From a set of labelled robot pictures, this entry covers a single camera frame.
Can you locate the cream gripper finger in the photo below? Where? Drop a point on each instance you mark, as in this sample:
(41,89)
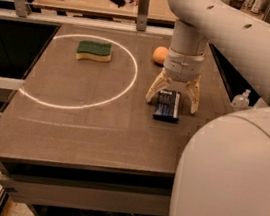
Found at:
(161,82)
(192,90)

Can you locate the grey table drawer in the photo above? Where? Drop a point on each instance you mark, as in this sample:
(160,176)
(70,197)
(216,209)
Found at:
(67,194)

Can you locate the middle metal bracket post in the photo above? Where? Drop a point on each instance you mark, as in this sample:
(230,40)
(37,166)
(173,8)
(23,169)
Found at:
(142,15)

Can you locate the clear plastic bottle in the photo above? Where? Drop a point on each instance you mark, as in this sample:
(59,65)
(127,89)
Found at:
(260,103)
(241,101)

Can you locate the orange round fruit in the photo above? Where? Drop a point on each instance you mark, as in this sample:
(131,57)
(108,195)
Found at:
(160,54)

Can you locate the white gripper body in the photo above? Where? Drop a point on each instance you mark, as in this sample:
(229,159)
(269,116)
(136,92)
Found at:
(182,68)

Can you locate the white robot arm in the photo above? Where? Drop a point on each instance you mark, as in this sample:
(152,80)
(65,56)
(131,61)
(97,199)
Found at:
(224,169)

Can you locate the black mesh cup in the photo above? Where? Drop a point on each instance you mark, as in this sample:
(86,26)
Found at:
(237,4)

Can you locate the green and yellow sponge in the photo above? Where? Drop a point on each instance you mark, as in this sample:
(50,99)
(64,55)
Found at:
(92,50)

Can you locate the blue rxbar blueberry bar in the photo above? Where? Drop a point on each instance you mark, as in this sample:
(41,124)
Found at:
(167,105)

